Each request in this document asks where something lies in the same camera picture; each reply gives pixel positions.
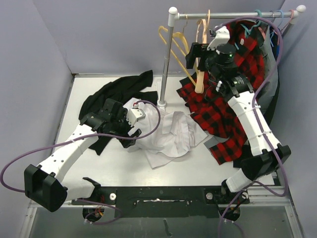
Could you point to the white shirt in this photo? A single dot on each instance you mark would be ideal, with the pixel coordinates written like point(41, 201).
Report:
point(176, 135)

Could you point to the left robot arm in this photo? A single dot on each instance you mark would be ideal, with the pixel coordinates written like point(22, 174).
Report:
point(45, 184)

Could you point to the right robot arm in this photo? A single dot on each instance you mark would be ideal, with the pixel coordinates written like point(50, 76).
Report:
point(267, 154)

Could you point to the blue hanger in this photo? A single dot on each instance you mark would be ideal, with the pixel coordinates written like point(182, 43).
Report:
point(277, 24)

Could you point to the blue garment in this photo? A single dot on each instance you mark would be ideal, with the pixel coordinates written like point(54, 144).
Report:
point(268, 40)

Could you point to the pink hanger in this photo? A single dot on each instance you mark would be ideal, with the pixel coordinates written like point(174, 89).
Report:
point(289, 21)

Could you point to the beige plastic hanger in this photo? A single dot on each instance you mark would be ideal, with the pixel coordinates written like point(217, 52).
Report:
point(199, 88)

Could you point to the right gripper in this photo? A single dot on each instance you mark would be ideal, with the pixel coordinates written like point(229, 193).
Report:
point(198, 50)

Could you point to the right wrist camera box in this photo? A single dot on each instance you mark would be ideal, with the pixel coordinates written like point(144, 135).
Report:
point(220, 36)

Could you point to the red black plaid shirt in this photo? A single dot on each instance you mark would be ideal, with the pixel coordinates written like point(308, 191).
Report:
point(211, 112)

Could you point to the teal hanger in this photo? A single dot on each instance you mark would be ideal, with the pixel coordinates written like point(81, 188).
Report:
point(247, 31)

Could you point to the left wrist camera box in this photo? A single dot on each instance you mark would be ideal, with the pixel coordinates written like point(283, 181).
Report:
point(135, 115)

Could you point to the black hanging garment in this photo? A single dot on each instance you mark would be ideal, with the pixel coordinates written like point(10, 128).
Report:
point(270, 111)

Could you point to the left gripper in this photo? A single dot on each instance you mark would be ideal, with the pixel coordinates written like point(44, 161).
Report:
point(122, 116)

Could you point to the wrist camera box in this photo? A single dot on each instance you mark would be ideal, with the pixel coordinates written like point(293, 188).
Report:
point(135, 115)
point(220, 36)

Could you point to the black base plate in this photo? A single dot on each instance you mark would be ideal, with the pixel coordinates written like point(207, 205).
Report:
point(162, 202)

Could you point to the metal clothes rack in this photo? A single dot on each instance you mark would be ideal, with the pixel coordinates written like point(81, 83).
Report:
point(174, 15)

